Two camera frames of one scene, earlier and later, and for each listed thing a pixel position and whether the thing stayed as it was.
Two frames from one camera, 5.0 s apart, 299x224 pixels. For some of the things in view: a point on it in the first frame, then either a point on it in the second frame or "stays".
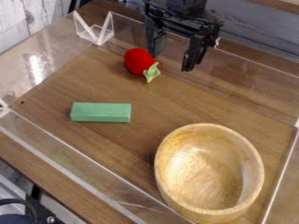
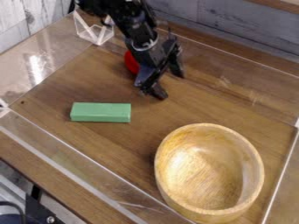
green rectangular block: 100,112 stays
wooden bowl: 208,172 stays
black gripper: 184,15 -> 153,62
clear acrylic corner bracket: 95,33 stays
